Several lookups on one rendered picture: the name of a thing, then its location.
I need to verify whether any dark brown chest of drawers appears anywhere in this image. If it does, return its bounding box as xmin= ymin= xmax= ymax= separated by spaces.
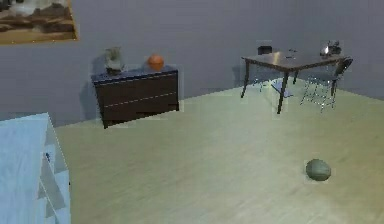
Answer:
xmin=91 ymin=65 xmax=180 ymax=130

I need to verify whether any orange basketball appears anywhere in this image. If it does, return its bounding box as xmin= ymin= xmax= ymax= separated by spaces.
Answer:
xmin=146 ymin=53 xmax=165 ymax=72

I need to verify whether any black chair with blue seat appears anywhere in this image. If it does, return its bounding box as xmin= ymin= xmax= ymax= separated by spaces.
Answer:
xmin=251 ymin=45 xmax=294 ymax=99

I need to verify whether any dark brown dining table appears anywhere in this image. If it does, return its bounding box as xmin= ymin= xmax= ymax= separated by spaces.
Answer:
xmin=240 ymin=50 xmax=350 ymax=115

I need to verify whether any grey-green ball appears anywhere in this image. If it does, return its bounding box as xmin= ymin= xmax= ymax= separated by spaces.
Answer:
xmin=305 ymin=158 xmax=332 ymax=182

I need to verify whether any shiny metal kettle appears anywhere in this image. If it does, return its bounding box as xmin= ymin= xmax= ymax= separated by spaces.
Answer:
xmin=319 ymin=40 xmax=343 ymax=58

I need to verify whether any white shelf unit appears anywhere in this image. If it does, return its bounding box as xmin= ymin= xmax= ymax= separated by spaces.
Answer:
xmin=0 ymin=112 xmax=72 ymax=224

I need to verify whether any black wire-legged chair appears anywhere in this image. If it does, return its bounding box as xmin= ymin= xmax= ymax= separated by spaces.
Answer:
xmin=299 ymin=57 xmax=354 ymax=113

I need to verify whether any brown landscape wall painting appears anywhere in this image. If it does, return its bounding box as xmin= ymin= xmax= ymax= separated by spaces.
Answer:
xmin=0 ymin=0 xmax=79 ymax=45

